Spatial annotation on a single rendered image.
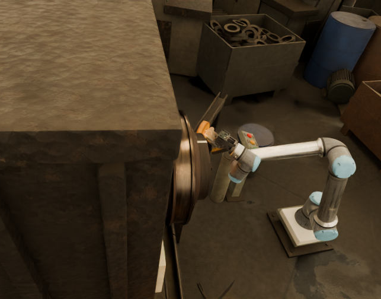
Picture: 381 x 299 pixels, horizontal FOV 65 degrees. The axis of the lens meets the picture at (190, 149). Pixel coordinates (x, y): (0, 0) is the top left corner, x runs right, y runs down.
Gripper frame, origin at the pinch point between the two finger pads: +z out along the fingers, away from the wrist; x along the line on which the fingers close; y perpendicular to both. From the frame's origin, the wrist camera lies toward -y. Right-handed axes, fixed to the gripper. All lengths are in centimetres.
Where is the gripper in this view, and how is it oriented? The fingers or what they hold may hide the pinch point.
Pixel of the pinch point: (202, 131)
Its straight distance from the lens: 174.4
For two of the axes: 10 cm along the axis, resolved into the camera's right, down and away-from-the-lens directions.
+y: 3.7, -5.8, -7.3
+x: -4.2, 6.0, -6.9
